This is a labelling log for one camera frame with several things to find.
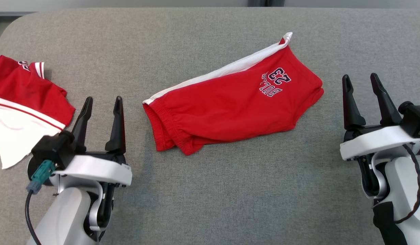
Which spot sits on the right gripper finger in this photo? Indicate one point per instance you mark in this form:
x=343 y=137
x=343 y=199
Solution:
x=387 y=109
x=351 y=112

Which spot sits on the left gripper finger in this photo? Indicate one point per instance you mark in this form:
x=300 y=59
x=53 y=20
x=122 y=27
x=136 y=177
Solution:
x=81 y=129
x=117 y=136

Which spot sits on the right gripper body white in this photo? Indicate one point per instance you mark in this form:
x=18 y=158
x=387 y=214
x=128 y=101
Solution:
x=376 y=141

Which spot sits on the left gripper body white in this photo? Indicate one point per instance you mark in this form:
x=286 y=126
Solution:
x=94 y=168

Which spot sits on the red white jersey top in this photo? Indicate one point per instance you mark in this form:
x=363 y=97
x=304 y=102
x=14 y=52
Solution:
x=22 y=92

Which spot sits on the red shorts with number print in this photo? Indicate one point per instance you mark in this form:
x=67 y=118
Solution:
x=223 y=112

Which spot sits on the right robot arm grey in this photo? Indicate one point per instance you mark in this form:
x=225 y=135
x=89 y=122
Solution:
x=404 y=183

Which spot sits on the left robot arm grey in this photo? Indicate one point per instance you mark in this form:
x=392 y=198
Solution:
x=60 y=217

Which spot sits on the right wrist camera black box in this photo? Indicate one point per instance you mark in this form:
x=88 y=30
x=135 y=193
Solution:
x=416 y=117

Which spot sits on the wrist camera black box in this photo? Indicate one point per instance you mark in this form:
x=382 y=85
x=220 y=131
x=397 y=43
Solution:
x=50 y=149
x=416 y=117

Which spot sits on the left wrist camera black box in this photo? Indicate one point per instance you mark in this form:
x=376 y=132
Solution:
x=50 y=149

